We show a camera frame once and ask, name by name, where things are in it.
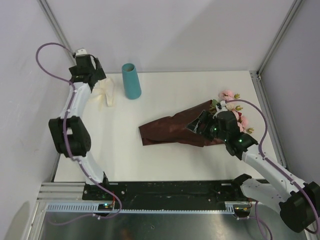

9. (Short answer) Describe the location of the grey slotted cable duct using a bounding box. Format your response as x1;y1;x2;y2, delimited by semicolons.
46;201;252;215

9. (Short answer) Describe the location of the pink artificial flower bunch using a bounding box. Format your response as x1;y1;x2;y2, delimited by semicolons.
209;90;254;134

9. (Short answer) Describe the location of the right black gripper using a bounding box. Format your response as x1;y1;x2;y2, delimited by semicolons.
185;110;228;142

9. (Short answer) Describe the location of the teal conical vase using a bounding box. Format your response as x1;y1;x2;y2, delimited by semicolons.
121;63;142;100

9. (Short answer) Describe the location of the cream ribbon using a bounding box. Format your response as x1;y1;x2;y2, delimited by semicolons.
89;77;116;111

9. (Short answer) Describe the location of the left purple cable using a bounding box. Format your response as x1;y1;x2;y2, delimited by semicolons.
36;43;123;221

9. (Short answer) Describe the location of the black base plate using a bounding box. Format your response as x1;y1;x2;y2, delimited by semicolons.
82;180;249;210

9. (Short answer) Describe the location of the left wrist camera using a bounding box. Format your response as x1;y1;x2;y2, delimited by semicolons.
72;48;88;59

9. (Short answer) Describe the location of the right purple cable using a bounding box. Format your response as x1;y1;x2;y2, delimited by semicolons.
224;99;318;234

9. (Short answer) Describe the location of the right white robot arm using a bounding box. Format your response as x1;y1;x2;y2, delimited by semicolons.
186;110;320;233

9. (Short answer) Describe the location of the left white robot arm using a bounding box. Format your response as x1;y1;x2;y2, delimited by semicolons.
48;48;111;200

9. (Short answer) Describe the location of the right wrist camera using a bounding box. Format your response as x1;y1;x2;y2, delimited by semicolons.
215;100;228;113

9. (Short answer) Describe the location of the purple cable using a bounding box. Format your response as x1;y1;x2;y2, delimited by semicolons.
36;43;123;221
224;99;318;234

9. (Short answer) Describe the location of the dark red wrapping paper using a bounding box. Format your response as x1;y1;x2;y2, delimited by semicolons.
138;100;223;148

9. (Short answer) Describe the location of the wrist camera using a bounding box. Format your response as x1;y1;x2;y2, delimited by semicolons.
215;100;228;113
72;48;88;59

